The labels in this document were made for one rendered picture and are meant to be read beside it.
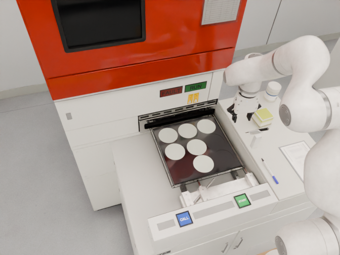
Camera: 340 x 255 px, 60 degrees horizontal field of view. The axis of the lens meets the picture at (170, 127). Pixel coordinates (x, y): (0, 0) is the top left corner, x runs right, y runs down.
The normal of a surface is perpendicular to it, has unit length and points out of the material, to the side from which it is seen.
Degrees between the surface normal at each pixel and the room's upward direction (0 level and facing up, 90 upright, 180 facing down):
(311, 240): 9
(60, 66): 90
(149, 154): 0
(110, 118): 90
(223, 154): 0
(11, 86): 90
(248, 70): 59
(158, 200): 0
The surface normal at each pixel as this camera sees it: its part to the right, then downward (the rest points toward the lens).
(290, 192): 0.04, -0.65
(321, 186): -0.58, 0.35
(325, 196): -0.37, 0.44
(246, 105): 0.16, 0.74
